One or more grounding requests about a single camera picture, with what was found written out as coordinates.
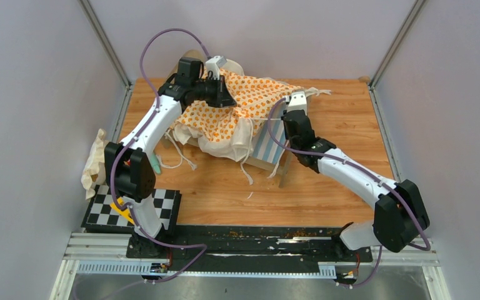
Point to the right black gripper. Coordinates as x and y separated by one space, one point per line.
286 136

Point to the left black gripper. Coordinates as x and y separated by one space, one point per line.
223 97

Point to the yellow duck print blanket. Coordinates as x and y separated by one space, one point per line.
228 132

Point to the wooden pet bed frame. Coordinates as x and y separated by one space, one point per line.
296 100

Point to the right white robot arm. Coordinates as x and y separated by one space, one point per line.
399 212

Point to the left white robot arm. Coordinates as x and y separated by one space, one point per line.
129 173

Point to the blue striped mattress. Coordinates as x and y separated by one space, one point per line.
265 148

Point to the teal cylinder toy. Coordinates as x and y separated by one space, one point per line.
155 163

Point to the white duck pillow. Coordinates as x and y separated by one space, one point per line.
94 172

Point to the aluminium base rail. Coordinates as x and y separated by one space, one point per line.
236 252

